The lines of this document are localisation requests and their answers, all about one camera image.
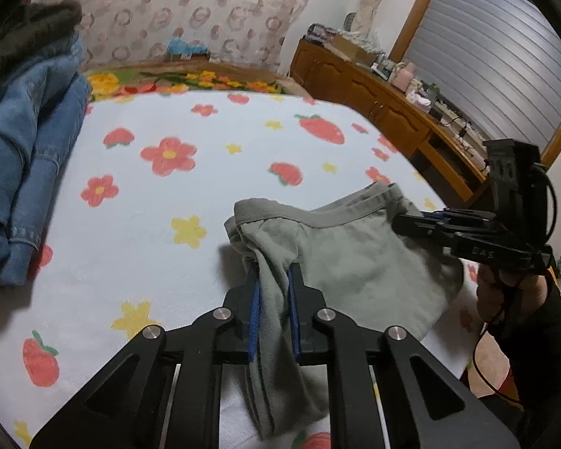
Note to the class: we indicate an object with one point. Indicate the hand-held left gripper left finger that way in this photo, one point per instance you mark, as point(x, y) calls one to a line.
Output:
point(255, 308)

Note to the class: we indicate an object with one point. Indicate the grey window blind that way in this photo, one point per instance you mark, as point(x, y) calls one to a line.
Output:
point(495, 46)

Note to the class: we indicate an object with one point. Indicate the dark olive garment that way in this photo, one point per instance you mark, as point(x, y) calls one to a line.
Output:
point(23, 32)

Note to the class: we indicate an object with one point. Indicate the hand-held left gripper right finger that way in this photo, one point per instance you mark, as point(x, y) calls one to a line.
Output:
point(293, 318)

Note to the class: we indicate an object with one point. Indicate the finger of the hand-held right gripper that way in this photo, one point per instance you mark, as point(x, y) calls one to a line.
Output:
point(420, 228)
point(458, 219)

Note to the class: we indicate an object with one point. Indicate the cardboard box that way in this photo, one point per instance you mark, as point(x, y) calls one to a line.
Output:
point(353, 49)

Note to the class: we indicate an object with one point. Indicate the wooden cabinet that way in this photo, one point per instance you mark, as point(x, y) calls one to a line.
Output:
point(355, 89)

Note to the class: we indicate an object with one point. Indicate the person's right hand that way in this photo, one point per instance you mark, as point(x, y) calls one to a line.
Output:
point(488, 299)

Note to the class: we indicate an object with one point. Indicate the circle patterned curtain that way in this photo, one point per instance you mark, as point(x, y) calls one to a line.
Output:
point(191, 4)

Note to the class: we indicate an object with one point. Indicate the pink kettle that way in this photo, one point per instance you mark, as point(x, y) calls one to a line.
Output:
point(403, 77)

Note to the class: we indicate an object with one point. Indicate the blue denim jeans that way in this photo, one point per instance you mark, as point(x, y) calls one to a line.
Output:
point(23, 149)

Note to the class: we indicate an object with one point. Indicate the yellow floral blanket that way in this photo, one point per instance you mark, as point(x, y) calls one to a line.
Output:
point(187, 80)

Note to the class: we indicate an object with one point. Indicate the person's right forearm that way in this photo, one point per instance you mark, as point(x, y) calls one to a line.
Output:
point(547, 351)

